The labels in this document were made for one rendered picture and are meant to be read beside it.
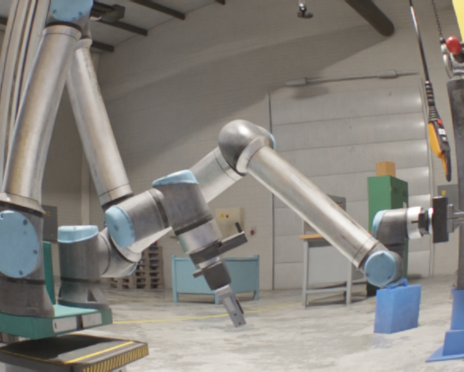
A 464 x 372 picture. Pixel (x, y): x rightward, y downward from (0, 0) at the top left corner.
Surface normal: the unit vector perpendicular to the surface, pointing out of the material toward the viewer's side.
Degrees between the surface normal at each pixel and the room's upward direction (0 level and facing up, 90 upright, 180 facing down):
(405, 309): 90
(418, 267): 90
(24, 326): 90
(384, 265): 93
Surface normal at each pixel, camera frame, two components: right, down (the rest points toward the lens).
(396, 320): 0.33, -0.11
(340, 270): -0.57, -0.09
